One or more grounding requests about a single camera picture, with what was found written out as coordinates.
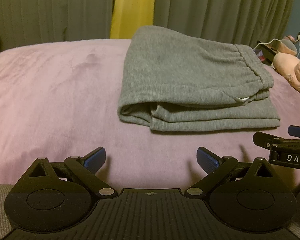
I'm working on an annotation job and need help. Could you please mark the white charging cable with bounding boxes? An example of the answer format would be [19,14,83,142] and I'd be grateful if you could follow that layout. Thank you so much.
[253,35,300,58]

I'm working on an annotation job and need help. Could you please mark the grey curtain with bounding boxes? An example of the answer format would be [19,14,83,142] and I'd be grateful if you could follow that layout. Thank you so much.
[0,0,294,52]

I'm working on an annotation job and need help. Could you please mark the grey sweatpants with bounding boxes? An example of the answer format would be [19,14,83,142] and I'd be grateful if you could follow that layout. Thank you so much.
[117,25,280,132]

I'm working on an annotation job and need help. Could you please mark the pink bed blanket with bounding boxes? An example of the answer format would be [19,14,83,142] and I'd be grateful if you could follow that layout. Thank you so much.
[0,38,300,188]

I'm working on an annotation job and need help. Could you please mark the yellow curtain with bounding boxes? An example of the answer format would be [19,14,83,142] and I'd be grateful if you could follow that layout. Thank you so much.
[110,0,155,39]

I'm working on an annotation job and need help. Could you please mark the pink plush toy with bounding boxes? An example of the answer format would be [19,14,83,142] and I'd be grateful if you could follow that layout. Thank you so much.
[271,38,300,92]

